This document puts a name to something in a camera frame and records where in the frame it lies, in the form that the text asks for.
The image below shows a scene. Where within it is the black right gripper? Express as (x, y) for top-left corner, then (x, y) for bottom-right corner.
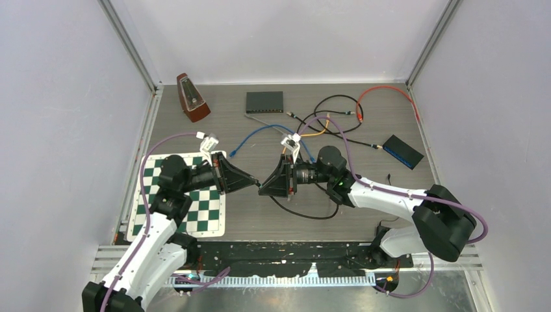
(259, 155), (333, 199)

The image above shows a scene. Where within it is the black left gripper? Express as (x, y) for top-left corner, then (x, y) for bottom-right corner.
(181, 152), (255, 195)

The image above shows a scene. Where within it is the blue ethernet cable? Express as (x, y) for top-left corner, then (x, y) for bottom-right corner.
(228, 125), (317, 164)

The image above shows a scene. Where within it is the long black ethernet cable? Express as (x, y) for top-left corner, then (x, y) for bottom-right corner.
(257, 110), (384, 221)

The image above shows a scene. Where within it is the dark grey network switch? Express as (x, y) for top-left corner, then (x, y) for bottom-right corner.
(245, 91), (284, 114)

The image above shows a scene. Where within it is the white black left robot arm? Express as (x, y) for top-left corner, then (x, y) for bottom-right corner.
(82, 152), (258, 311)

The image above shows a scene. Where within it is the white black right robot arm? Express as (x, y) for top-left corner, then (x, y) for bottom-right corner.
(258, 146), (477, 267)

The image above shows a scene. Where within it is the brown wooden metronome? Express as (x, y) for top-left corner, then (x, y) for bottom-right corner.
(177, 73), (211, 123)

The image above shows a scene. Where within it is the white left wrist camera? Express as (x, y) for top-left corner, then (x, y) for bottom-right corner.
(196, 131), (219, 164)

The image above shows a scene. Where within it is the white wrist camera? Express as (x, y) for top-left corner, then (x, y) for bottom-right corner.
(281, 133), (301, 163)
(196, 131), (219, 164)

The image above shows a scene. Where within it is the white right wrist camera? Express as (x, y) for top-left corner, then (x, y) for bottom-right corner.
(281, 133), (301, 163)

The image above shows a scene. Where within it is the yellow ethernet cable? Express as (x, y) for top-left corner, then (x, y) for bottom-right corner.
(281, 112), (331, 155)

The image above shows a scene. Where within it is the short black ethernet cable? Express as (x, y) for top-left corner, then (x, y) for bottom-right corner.
(313, 94), (365, 135)

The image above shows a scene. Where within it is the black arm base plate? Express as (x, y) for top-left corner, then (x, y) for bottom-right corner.
(183, 241), (413, 278)

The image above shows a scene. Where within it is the red ethernet cable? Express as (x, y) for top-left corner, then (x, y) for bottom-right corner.
(355, 85), (421, 124)

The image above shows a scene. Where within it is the black blue network switch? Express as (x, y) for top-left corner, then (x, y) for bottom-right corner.
(382, 135), (424, 170)

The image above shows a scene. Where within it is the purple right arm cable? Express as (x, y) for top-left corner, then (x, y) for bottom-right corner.
(299, 115), (489, 246)

